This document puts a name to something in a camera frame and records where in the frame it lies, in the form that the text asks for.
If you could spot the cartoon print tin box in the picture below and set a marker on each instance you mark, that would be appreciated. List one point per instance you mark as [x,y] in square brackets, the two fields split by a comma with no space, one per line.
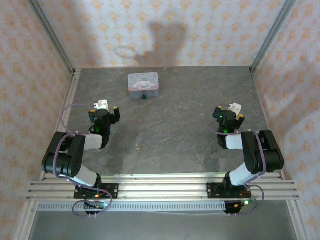
[143,83]

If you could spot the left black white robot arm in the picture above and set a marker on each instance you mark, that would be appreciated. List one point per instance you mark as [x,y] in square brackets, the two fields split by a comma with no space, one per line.
[75,155]

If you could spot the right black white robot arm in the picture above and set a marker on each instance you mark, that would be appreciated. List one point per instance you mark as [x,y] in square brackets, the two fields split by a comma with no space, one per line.
[252,150]

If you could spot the small circuit board green LED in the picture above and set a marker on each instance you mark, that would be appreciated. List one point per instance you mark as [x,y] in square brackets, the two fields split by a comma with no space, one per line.
[246,202]
[100,205]

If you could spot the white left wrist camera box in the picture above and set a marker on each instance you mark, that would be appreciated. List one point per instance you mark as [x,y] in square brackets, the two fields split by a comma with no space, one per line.
[102,105]

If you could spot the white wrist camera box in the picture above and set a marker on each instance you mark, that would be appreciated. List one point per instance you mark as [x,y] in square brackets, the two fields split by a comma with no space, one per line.
[102,105]
[235,108]

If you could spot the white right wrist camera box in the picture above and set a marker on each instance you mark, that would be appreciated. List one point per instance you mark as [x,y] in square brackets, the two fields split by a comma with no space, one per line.
[235,108]

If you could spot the aluminium side rail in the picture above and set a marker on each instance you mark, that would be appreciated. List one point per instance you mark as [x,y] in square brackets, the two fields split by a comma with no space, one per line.
[71,100]
[262,107]

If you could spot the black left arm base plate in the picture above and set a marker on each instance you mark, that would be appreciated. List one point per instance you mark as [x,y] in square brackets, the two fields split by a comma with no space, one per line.
[112,191]

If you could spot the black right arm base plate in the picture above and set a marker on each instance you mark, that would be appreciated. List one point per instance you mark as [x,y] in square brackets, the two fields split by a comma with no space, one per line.
[213,191]

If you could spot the aluminium front rail beam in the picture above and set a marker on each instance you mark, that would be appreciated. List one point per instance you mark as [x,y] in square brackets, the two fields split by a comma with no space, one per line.
[162,187]

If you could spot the aluminium frame post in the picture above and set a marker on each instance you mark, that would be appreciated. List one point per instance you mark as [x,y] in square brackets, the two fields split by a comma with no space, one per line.
[271,35]
[51,35]

